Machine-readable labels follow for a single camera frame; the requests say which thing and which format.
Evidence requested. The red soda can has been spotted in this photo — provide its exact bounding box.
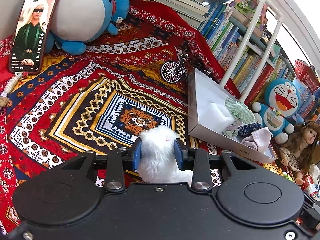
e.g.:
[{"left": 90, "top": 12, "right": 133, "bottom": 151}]
[{"left": 300, "top": 174, "right": 316, "bottom": 192}]

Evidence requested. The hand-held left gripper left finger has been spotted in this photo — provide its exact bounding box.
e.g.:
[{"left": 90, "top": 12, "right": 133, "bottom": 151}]
[{"left": 61, "top": 140, "right": 143, "bottom": 192}]

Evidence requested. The white tissue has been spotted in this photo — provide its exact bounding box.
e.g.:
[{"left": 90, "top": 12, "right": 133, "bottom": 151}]
[{"left": 308, "top": 164, "right": 320, "bottom": 181}]

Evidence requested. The green gingham scrunchie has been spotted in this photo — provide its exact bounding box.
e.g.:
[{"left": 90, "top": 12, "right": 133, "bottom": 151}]
[{"left": 224, "top": 97, "right": 256, "bottom": 125}]

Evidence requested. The small floral scrunchie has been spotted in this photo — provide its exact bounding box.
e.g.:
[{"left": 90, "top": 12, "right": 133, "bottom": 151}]
[{"left": 223, "top": 120, "right": 242, "bottom": 137}]

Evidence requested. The red plastic basket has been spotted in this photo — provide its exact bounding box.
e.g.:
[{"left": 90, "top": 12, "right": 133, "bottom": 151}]
[{"left": 294, "top": 59, "right": 320, "bottom": 93}]

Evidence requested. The miniature bicycle model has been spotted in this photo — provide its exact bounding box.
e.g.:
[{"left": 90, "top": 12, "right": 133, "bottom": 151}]
[{"left": 160, "top": 46, "right": 213, "bottom": 83}]

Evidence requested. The red patterned blanket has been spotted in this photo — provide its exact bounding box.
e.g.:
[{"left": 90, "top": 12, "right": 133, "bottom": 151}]
[{"left": 0, "top": 4, "right": 278, "bottom": 233}]

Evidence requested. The white tube rack frame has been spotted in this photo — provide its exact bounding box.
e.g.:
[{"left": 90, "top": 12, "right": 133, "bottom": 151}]
[{"left": 219, "top": 0, "right": 285, "bottom": 101}]

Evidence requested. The row of upright books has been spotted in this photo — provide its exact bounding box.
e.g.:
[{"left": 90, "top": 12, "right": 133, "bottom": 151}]
[{"left": 199, "top": 2, "right": 320, "bottom": 121}]

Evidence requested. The blue robot cat plush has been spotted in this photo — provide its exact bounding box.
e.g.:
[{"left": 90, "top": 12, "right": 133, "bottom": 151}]
[{"left": 251, "top": 78, "right": 300, "bottom": 144}]

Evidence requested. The pale pink sock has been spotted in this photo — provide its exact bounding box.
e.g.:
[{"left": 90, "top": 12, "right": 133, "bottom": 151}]
[{"left": 241, "top": 127, "right": 272, "bottom": 153}]

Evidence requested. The blue round plush toy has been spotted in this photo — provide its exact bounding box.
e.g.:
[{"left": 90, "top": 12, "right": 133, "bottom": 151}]
[{"left": 44, "top": 0, "right": 131, "bottom": 55}]

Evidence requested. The window frame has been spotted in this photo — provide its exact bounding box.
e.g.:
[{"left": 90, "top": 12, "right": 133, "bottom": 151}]
[{"left": 260, "top": 0, "right": 320, "bottom": 64}]

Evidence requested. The grey shallow box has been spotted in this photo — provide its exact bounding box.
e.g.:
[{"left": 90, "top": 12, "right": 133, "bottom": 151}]
[{"left": 187, "top": 68, "right": 277, "bottom": 164}]

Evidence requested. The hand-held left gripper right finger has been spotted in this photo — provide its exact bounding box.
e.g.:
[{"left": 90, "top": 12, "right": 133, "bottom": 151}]
[{"left": 174, "top": 139, "right": 250, "bottom": 192}]

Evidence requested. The white plush cat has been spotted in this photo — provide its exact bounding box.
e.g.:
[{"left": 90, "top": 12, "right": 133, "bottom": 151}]
[{"left": 138, "top": 125, "right": 194, "bottom": 184}]

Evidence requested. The yellow dotted ball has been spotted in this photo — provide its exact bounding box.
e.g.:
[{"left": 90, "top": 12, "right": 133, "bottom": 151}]
[{"left": 262, "top": 162, "right": 283, "bottom": 176}]

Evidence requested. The white foam block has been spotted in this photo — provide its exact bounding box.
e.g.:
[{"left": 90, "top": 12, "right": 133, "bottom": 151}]
[{"left": 204, "top": 102, "right": 236, "bottom": 131}]

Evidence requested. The black smartphone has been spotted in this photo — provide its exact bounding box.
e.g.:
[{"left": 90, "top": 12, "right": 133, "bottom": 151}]
[{"left": 8, "top": 0, "right": 61, "bottom": 75}]

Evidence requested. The brown haired doll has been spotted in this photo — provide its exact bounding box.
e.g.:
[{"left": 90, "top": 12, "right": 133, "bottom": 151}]
[{"left": 277, "top": 120, "right": 320, "bottom": 173}]

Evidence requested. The navy floral fabric pouch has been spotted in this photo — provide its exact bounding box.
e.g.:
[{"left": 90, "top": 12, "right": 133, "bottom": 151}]
[{"left": 237, "top": 122, "right": 262, "bottom": 138}]

